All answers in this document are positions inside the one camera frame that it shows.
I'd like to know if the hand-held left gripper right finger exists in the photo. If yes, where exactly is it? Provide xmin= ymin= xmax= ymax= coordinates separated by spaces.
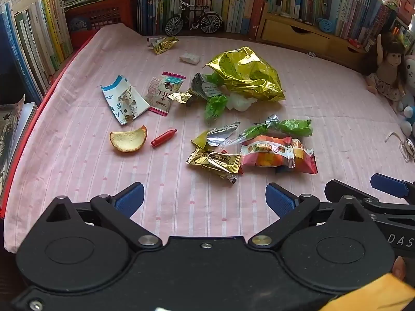
xmin=247 ymin=182 xmax=373 ymax=251

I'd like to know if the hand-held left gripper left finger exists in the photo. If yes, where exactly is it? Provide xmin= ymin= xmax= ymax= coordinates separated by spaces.
xmin=45 ymin=182 xmax=163 ymax=251

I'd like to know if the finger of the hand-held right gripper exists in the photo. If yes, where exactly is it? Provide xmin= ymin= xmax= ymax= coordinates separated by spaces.
xmin=370 ymin=173 xmax=415 ymax=201
xmin=325 ymin=179 xmax=415 ymax=216

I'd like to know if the large gold foil bag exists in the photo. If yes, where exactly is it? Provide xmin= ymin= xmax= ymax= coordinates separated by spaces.
xmin=204 ymin=47 xmax=286 ymax=102

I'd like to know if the row of thin colourful books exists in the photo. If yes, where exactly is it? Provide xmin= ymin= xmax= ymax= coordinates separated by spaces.
xmin=266 ymin=0 xmax=399 ymax=52

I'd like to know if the row of white green books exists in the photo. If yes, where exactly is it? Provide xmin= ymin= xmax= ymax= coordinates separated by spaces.
xmin=0 ymin=0 xmax=73 ymax=104

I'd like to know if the person's right hand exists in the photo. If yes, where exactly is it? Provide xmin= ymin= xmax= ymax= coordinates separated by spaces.
xmin=391 ymin=257 xmax=406 ymax=281

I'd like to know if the red yellow snack packet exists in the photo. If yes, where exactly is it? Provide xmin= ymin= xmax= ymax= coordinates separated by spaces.
xmin=275 ymin=138 xmax=319 ymax=175

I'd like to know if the orange snack packet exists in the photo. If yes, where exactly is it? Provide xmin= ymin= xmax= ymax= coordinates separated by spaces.
xmin=240 ymin=135 xmax=295 ymax=169

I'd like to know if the potato chip piece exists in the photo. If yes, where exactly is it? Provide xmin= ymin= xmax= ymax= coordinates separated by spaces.
xmin=109 ymin=125 xmax=148 ymax=153

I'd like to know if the pink striped sheet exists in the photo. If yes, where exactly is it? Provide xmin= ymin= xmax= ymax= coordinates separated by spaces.
xmin=3 ymin=26 xmax=415 ymax=253

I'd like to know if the red pen cap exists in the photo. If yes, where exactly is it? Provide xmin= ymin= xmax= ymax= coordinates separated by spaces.
xmin=151 ymin=129 xmax=178 ymax=148

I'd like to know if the blue plush toy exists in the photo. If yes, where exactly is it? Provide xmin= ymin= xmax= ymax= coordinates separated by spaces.
xmin=400 ymin=105 xmax=415 ymax=138

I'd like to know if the green silver twisted wrapper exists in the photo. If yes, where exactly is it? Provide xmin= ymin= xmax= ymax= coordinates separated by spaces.
xmin=224 ymin=114 xmax=313 ymax=146

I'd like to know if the gold snack packet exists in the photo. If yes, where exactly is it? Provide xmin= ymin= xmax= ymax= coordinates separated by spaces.
xmin=185 ymin=146 xmax=242 ymax=185

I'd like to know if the silver foil wrapper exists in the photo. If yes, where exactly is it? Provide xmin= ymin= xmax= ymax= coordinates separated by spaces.
xmin=206 ymin=121 xmax=241 ymax=147

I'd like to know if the yellow-green wrapper scrap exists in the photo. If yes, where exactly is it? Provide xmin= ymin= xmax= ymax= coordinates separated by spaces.
xmin=191 ymin=130 xmax=210 ymax=150

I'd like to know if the large white crumpled tissue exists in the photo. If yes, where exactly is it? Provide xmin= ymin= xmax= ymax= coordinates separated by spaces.
xmin=226 ymin=92 xmax=257 ymax=112

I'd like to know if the blue white paper bag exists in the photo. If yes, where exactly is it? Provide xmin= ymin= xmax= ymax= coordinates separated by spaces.
xmin=100 ymin=75 xmax=151 ymax=126

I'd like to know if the pink white snack wrapper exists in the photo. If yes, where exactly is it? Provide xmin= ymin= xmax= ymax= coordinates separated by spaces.
xmin=145 ymin=71 xmax=187 ymax=116

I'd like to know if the dark-haired doll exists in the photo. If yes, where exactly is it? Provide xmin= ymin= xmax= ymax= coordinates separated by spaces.
xmin=361 ymin=34 xmax=409 ymax=102

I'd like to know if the green crumpled wrapper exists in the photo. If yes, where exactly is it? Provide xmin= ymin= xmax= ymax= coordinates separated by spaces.
xmin=204 ymin=94 xmax=229 ymax=122

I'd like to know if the white plush rabbit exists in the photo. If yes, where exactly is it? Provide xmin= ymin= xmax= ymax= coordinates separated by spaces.
xmin=399 ymin=53 xmax=415 ymax=111

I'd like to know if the grey green printed wrapper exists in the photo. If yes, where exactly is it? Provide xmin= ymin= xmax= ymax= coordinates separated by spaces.
xmin=190 ymin=71 xmax=224 ymax=99

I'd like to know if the illustrated magazine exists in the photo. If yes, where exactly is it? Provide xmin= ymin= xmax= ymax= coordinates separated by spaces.
xmin=0 ymin=95 xmax=38 ymax=201

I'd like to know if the gold silver crumpled wrapper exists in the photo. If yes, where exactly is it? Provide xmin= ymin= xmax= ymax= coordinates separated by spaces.
xmin=147 ymin=36 xmax=180 ymax=55

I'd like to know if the wooden drawer organizer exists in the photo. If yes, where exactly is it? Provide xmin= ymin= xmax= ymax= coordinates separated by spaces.
xmin=256 ymin=5 xmax=370 ymax=72

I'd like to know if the blue yarn ball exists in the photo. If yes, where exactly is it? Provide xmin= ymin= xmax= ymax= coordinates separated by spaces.
xmin=316 ymin=18 xmax=334 ymax=33

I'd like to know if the red plastic basket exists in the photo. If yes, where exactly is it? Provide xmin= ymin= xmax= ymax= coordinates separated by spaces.
xmin=65 ymin=0 xmax=138 ymax=47

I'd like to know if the miniature black bicycle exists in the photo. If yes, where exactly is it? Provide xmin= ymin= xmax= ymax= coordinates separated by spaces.
xmin=165 ymin=0 xmax=224 ymax=36

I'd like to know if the white cable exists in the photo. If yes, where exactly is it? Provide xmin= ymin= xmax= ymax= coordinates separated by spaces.
xmin=384 ymin=132 xmax=415 ymax=162

